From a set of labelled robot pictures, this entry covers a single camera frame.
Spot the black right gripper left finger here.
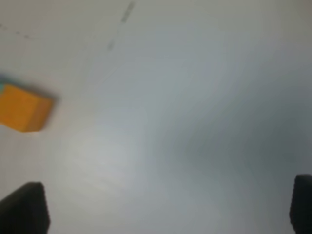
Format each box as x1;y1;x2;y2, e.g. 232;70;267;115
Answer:
0;182;50;234

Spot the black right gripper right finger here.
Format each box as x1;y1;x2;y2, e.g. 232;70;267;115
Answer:
289;174;312;234

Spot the orange cube block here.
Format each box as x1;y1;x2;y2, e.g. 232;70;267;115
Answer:
0;83;54;133

